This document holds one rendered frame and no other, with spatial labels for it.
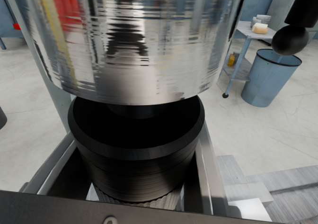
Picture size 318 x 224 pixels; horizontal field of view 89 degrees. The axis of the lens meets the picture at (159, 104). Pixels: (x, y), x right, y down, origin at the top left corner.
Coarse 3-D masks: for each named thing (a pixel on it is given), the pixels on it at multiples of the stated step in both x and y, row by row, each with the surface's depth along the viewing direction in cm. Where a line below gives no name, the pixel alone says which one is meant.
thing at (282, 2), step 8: (272, 0) 398; (280, 0) 378; (288, 0) 359; (272, 8) 399; (280, 8) 379; (288, 8) 362; (272, 16) 401; (280, 16) 380; (272, 24) 402; (280, 24) 382; (288, 24) 385; (312, 32) 411; (264, 40) 428
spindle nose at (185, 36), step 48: (48, 0) 2; (96, 0) 2; (144, 0) 2; (192, 0) 2; (240, 0) 3; (48, 48) 3; (96, 48) 2; (144, 48) 2; (192, 48) 3; (96, 96) 3; (144, 96) 3; (192, 96) 3
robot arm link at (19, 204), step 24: (0, 192) 4; (0, 216) 3; (24, 216) 3; (48, 216) 3; (72, 216) 4; (96, 216) 4; (120, 216) 4; (144, 216) 4; (168, 216) 4; (192, 216) 4; (216, 216) 4
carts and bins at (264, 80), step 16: (240, 32) 188; (256, 32) 185; (272, 32) 194; (224, 64) 239; (240, 64) 243; (256, 64) 195; (272, 64) 179; (288, 64) 202; (240, 80) 207; (256, 80) 199; (272, 80) 188; (224, 96) 224; (256, 96) 208; (272, 96) 203; (0, 112) 160; (0, 128) 160
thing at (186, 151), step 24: (72, 120) 5; (96, 120) 5; (120, 120) 5; (144, 120) 5; (168, 120) 5; (192, 120) 5; (96, 144) 4; (120, 144) 4; (144, 144) 4; (168, 144) 4; (192, 144) 5; (120, 168) 4; (144, 168) 4; (168, 168) 5
